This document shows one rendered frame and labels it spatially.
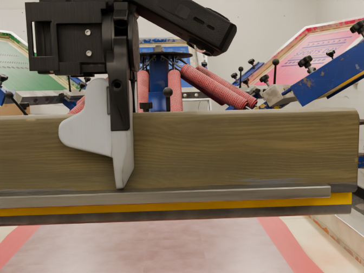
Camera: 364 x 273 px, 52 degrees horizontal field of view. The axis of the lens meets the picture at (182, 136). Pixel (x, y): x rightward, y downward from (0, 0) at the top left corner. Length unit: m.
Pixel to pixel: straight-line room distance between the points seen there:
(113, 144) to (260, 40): 4.85
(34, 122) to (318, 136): 0.24
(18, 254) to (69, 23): 0.33
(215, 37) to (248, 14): 4.81
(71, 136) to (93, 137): 0.02
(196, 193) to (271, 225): 0.29
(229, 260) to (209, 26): 0.28
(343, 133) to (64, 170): 0.24
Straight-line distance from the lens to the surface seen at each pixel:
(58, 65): 0.31
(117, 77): 0.28
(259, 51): 5.09
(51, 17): 0.31
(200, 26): 0.31
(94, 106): 0.31
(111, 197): 0.32
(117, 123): 0.29
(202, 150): 0.32
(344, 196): 0.38
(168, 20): 0.31
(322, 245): 0.54
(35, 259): 0.52
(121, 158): 0.30
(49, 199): 0.33
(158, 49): 1.63
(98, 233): 0.58
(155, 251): 0.50
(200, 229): 0.57
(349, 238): 0.52
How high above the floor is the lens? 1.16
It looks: 7 degrees down
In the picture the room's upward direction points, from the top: 1 degrees counter-clockwise
